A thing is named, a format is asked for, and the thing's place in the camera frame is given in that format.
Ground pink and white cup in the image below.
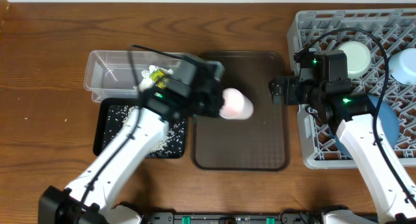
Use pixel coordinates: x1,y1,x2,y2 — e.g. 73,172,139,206
219,88,254,120

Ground green snack wrapper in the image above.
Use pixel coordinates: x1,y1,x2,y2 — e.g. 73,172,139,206
149,69,170,89

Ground white tissue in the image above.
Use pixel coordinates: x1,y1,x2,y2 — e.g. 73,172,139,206
133,65,174,91

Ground mint green bowl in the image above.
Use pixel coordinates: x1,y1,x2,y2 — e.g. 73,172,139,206
336,41,371,79

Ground dark blue plate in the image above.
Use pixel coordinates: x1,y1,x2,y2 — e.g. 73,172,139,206
328,93,400,159

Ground light blue bowl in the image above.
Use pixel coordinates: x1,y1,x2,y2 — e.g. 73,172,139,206
389,48,416,85

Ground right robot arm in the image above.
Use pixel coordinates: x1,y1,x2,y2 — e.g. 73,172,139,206
268,49,415,223

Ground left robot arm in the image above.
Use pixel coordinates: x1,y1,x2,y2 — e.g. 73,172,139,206
38,56,225,223

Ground grey dishwasher rack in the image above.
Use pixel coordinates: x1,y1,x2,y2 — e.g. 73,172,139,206
287,8,415,169

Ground brown serving tray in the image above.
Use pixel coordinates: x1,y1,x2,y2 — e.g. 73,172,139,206
192,51,290,171

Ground pile of rice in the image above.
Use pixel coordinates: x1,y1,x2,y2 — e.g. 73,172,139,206
122,105,183,153

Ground clear plastic bin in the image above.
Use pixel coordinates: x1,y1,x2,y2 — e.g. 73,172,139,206
84,50,181,103

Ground black rectangular tray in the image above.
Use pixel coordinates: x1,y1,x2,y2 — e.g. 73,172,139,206
93,98,188,159

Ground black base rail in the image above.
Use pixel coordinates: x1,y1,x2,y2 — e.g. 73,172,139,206
143,212,320,224

